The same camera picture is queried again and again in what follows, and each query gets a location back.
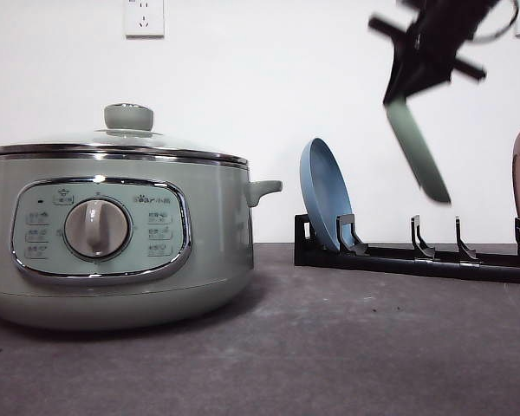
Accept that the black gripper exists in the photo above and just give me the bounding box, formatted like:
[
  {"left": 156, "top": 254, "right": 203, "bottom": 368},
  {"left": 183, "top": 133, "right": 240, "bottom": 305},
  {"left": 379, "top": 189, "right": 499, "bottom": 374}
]
[{"left": 369, "top": 0, "right": 498, "bottom": 105}]

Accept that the green plate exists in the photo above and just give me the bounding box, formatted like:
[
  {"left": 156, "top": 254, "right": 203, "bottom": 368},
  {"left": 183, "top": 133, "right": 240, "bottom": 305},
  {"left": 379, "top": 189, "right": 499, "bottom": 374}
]
[{"left": 384, "top": 100, "right": 452, "bottom": 205}]

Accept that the glass steamer lid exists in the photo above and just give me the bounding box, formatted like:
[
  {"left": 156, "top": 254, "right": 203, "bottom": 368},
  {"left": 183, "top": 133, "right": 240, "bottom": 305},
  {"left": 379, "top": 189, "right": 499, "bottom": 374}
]
[{"left": 0, "top": 102, "right": 250, "bottom": 166}]

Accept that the blue plate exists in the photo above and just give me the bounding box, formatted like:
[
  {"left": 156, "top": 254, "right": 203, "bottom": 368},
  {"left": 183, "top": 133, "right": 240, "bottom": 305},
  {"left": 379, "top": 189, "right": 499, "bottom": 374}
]
[{"left": 300, "top": 138, "right": 354, "bottom": 249}]

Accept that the black plate rack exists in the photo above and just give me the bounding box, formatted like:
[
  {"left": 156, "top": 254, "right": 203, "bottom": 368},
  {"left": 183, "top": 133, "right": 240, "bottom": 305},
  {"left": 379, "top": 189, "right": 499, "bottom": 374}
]
[{"left": 295, "top": 214, "right": 520, "bottom": 284}]

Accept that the green electric steamer pot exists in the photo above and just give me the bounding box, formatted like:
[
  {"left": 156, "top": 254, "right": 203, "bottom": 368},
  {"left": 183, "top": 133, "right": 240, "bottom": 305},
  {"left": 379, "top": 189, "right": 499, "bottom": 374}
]
[{"left": 0, "top": 144, "right": 283, "bottom": 330}]

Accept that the grey table mat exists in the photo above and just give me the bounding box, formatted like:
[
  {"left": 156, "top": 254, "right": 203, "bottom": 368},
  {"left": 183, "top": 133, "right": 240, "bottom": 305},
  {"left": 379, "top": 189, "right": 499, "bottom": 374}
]
[{"left": 0, "top": 243, "right": 520, "bottom": 416}]

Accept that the black cable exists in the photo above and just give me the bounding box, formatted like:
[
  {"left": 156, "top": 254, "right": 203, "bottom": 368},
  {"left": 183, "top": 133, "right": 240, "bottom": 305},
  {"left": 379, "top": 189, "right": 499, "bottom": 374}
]
[{"left": 472, "top": 0, "right": 519, "bottom": 42}]

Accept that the white wall socket left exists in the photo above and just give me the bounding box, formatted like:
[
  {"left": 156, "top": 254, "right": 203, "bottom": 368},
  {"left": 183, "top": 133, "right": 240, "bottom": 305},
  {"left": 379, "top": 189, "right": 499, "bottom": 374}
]
[{"left": 125, "top": 0, "right": 166, "bottom": 39}]

